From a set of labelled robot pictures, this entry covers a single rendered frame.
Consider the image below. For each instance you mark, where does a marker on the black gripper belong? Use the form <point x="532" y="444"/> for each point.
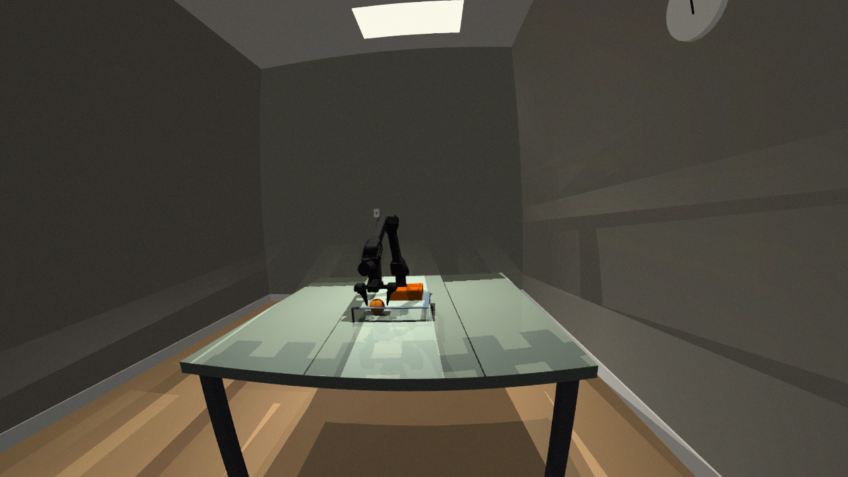
<point x="362" y="287"/>

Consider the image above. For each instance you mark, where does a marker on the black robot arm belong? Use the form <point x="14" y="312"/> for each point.
<point x="371" y="261"/>

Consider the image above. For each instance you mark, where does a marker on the clear grey l-shaped wall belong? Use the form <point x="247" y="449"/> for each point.
<point x="391" y="315"/>

